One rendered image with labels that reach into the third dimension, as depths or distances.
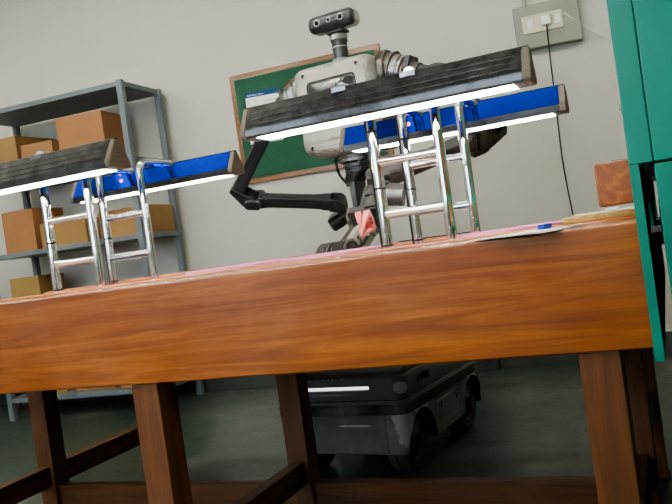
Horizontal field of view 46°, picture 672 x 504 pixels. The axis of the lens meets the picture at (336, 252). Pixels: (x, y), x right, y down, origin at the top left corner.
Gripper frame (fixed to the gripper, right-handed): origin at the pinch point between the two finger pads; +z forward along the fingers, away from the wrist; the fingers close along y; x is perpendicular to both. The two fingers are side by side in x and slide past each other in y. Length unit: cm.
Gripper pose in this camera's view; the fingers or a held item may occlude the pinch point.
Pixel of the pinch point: (361, 234)
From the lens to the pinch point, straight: 224.1
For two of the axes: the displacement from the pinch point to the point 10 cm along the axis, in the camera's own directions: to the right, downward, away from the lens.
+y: 9.2, -1.2, -3.8
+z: -2.0, 6.8, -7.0
